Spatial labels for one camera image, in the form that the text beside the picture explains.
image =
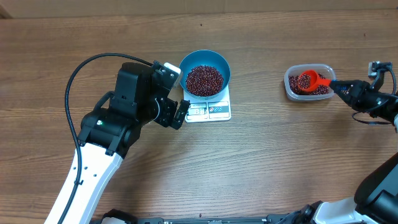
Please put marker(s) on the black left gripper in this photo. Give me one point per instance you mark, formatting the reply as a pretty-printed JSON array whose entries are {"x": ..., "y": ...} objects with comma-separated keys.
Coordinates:
[{"x": 169, "y": 110}]

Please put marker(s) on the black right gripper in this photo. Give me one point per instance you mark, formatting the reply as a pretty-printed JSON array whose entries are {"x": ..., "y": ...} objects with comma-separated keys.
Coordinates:
[{"x": 359, "y": 93}]

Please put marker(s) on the red scoop blue handle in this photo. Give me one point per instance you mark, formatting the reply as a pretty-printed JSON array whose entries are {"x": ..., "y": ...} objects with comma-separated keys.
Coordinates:
[{"x": 316, "y": 80}]

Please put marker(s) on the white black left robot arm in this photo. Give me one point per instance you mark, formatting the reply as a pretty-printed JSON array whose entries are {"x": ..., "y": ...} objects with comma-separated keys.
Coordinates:
[{"x": 140, "y": 96}]

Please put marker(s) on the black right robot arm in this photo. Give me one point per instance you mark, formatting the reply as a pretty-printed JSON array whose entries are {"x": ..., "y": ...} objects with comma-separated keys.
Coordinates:
[{"x": 375, "y": 200}]

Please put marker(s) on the white kitchen scale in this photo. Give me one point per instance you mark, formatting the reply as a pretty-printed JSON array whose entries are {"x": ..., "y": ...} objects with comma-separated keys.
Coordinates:
[{"x": 210, "y": 110}]

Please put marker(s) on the red beans in bowl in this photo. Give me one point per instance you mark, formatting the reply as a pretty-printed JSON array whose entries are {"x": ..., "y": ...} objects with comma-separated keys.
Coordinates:
[{"x": 204, "y": 80}]

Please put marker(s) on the red beans in scoop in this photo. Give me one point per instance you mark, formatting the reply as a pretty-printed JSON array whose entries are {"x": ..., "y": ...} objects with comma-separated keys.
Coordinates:
[{"x": 304, "y": 81}]

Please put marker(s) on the blue bowl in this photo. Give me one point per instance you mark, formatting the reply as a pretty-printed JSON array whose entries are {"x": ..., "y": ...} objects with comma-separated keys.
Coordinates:
[{"x": 205, "y": 57}]

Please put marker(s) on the clear plastic container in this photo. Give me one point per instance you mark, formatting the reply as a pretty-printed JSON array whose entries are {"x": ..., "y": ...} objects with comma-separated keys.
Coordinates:
[{"x": 297, "y": 70}]

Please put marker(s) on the red beans pile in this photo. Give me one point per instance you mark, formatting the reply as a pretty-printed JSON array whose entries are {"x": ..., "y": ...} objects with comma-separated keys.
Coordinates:
[{"x": 321, "y": 90}]

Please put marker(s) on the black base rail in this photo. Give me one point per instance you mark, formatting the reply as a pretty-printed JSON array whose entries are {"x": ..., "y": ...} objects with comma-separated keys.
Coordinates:
[{"x": 214, "y": 219}]

